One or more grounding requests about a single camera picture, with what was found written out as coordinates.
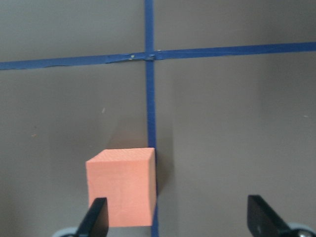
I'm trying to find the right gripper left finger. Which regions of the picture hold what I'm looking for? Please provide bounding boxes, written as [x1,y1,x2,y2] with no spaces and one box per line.
[74,197,109,237]

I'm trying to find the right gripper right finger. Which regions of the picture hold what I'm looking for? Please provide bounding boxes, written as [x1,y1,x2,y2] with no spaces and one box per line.
[247,195,292,237]

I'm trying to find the orange foam cube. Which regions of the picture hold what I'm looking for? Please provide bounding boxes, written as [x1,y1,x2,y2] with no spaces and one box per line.
[85,148,157,227]

